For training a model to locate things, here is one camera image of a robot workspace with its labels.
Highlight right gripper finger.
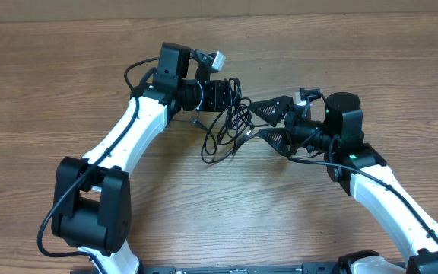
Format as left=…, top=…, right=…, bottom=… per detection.
left=249, top=95, right=294, bottom=127
left=258, top=128, right=292, bottom=157

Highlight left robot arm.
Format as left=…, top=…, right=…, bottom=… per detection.
left=37, top=43, right=233, bottom=273

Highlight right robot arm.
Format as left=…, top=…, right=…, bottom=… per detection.
left=249, top=89, right=438, bottom=273

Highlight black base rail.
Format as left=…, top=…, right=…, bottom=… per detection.
left=70, top=249, right=406, bottom=274

